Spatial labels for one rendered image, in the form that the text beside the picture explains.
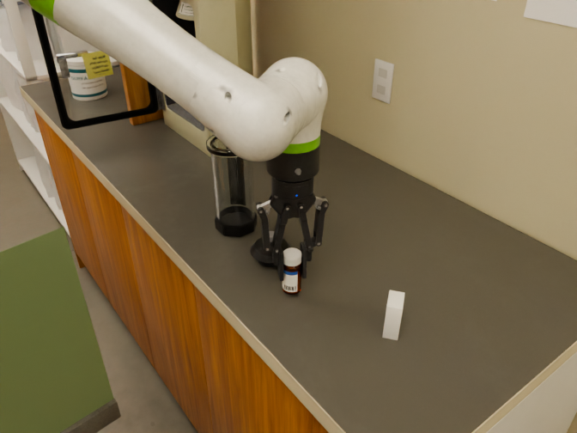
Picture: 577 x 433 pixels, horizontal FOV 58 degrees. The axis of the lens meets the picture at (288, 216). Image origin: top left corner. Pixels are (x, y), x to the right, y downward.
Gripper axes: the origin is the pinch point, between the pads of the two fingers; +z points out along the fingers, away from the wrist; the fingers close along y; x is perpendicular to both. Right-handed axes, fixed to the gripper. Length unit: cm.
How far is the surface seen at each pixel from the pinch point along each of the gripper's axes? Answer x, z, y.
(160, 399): -53, 102, 40
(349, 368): 21.1, 7.7, -6.4
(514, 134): -21, -13, -56
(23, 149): -254, 88, 130
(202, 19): -63, -32, 12
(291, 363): 18.4, 7.7, 3.5
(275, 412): 11.4, 30.5, 5.5
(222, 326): -6.4, 21.6, 14.6
